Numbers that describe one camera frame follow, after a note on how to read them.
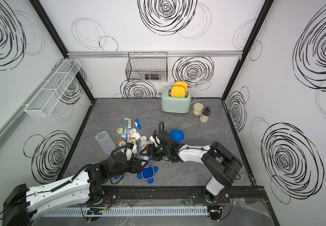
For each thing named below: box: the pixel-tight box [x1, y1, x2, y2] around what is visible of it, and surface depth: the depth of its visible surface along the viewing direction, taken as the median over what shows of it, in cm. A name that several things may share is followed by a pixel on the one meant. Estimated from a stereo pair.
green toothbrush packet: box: [123, 117, 132, 130], surface depth 104 cm
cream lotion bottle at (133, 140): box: [129, 137, 138, 155], surface depth 95 cm
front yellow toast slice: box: [170, 85, 186, 98], surface depth 101 cm
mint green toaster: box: [161, 87, 192, 113], surface depth 107 cm
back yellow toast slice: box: [174, 80, 188, 90], surface depth 102 cm
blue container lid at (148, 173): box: [136, 165, 159, 185], surface depth 82 cm
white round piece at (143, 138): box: [140, 135, 148, 142], surface depth 98 cm
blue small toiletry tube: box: [134, 118, 142, 130], surface depth 107 cm
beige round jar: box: [192, 102, 204, 116], surface depth 108 cm
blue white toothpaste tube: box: [125, 132, 130, 144], surface depth 96 cm
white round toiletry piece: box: [131, 132, 140, 141], surface depth 98 cm
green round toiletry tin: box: [116, 127, 124, 134], surface depth 101 cm
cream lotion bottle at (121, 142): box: [118, 139, 126, 147], surface depth 93 cm
